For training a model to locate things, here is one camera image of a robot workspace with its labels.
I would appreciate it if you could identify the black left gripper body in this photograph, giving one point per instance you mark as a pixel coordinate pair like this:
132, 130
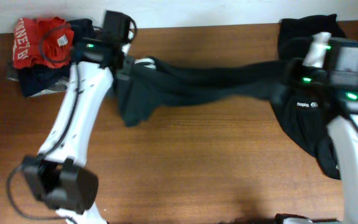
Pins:
125, 74

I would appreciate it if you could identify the dark green t-shirt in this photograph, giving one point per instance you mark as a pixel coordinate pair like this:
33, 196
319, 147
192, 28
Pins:
150, 83

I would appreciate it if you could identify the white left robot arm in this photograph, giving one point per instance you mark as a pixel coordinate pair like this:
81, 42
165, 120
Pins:
57, 175

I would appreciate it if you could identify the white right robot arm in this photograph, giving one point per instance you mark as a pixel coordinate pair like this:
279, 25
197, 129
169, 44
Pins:
319, 108

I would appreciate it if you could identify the grey garment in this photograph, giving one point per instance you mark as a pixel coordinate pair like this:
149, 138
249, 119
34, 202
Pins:
39, 79

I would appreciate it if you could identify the red t-shirt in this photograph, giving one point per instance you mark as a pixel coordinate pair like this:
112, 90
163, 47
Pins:
42, 41

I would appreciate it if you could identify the navy blue garment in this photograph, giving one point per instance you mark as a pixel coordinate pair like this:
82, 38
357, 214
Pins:
82, 28

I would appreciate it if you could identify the black t-shirt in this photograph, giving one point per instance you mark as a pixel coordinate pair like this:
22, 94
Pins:
303, 123

